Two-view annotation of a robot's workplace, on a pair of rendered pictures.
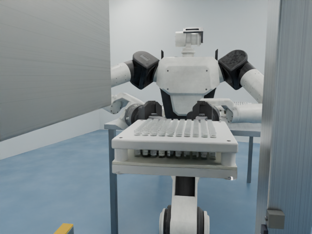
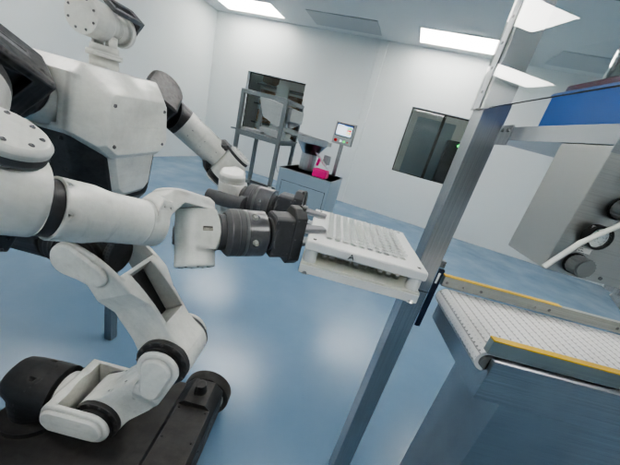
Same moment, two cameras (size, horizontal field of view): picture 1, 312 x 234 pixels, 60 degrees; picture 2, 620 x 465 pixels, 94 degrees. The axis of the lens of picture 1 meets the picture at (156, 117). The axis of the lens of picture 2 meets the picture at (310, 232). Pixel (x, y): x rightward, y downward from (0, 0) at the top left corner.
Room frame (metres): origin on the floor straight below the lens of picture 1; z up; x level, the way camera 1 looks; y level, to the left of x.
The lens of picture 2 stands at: (0.84, 0.56, 1.25)
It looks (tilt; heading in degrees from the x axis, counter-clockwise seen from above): 20 degrees down; 262
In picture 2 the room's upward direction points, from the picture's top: 15 degrees clockwise
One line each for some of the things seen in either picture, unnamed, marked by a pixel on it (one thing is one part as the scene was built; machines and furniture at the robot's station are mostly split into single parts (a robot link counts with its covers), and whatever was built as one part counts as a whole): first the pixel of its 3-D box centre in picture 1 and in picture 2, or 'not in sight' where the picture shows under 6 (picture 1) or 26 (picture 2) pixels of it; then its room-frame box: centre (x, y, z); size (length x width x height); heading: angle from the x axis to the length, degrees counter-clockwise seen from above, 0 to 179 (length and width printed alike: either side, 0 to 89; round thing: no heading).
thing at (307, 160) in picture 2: not in sight; (314, 155); (0.52, -2.93, 0.95); 0.49 x 0.36 x 0.38; 157
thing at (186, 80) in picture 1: (188, 86); (77, 125); (1.31, -0.15, 1.13); 0.34 x 0.30 x 0.36; 81
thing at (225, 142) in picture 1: (177, 133); (362, 239); (0.63, -0.05, 1.04); 0.25 x 0.24 x 0.02; 81
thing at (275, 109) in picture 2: not in sight; (275, 155); (1.00, -3.65, 0.75); 1.43 x 1.06 x 1.50; 157
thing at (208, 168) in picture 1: (177, 152); (355, 257); (0.63, -0.05, 0.99); 0.24 x 0.24 x 0.02; 81
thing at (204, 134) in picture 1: (204, 150); not in sight; (0.54, -0.10, 1.02); 0.01 x 0.01 x 0.07
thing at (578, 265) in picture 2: not in sight; (581, 262); (0.35, 0.18, 1.16); 0.03 x 0.02 x 0.05; 172
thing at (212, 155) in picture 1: (212, 150); not in sight; (0.54, -0.12, 1.02); 0.01 x 0.01 x 0.07
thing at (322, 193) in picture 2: not in sight; (304, 202); (0.50, -2.87, 0.38); 0.63 x 0.57 x 0.76; 157
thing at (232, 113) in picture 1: (217, 111); (231, 186); (0.96, -0.22, 1.05); 0.13 x 0.07 x 0.09; 98
